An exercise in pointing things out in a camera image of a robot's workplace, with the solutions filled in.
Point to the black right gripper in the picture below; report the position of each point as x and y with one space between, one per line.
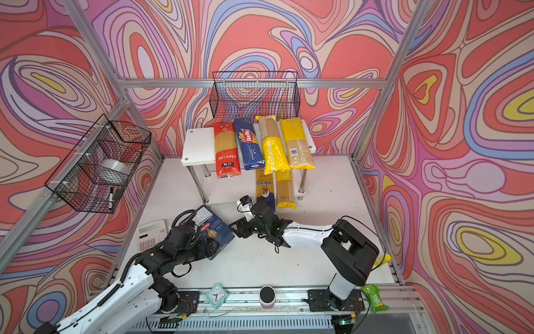
243 227

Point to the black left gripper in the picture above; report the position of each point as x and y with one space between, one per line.
204 252

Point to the dark blue pasta box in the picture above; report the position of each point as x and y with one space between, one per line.
212 232

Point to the blue yellow Ankara spaghetti pack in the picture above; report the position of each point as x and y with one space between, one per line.
265 191

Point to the yellow Pastatime spaghetti pack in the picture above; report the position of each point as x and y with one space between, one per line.
284 190

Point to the red spaghetti pack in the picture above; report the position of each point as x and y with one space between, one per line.
227 157

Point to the dark blue spaghetti pack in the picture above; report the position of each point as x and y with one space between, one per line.
249 144

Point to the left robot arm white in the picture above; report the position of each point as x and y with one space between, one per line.
144 270

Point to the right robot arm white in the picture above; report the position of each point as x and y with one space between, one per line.
353 255

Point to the white calculator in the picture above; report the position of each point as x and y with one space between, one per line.
149 235

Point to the teal alarm clock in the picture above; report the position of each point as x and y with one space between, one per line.
217 296

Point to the small round speaker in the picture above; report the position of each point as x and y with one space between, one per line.
267 297

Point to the black marker pen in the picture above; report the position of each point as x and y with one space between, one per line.
110 199

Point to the white two-tier shelf rack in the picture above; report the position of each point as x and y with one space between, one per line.
199 157

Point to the silver tape roll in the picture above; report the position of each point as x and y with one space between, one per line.
111 169

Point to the green snack packet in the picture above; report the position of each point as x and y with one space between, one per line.
372 292

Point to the yellow glue stick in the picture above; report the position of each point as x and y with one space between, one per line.
382 260

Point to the black wire basket left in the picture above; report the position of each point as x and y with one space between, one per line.
111 153

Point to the black wire basket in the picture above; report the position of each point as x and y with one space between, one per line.
248 94
111 153

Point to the black wire basket back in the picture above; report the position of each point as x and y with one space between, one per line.
248 94

